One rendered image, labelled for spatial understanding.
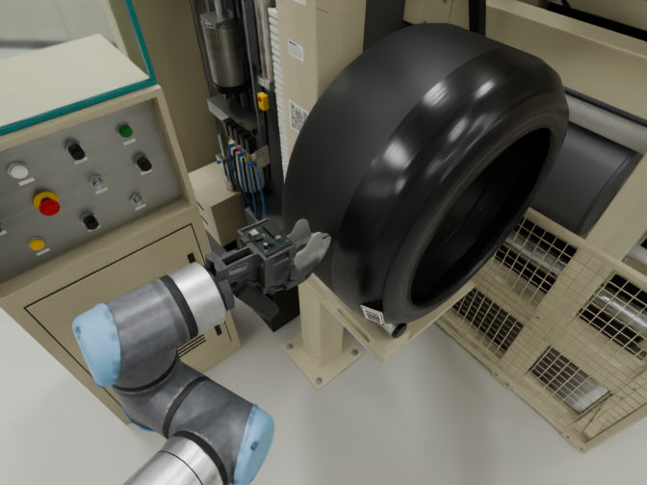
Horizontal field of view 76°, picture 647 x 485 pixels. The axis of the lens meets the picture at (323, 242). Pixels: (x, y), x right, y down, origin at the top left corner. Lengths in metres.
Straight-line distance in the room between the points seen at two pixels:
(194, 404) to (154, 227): 0.78
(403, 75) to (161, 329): 0.49
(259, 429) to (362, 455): 1.28
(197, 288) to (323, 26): 0.55
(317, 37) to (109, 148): 0.59
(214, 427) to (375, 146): 0.43
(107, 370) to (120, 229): 0.80
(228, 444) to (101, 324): 0.20
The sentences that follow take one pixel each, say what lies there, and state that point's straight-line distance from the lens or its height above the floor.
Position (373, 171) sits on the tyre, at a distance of 0.62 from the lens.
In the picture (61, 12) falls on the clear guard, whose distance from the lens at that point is 1.02.
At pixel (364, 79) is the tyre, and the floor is 1.43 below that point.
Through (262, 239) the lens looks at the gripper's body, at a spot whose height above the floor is 1.32.
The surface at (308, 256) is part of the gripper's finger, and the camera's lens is 0.64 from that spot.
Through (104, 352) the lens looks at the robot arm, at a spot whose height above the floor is 1.33.
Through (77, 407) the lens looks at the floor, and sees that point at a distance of 2.13.
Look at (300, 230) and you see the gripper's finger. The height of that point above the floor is 1.28.
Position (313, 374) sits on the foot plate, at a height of 0.01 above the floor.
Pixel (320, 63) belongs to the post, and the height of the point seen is 1.37.
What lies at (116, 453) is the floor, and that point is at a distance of 1.98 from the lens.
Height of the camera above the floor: 1.75
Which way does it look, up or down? 48 degrees down
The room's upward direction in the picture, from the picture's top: straight up
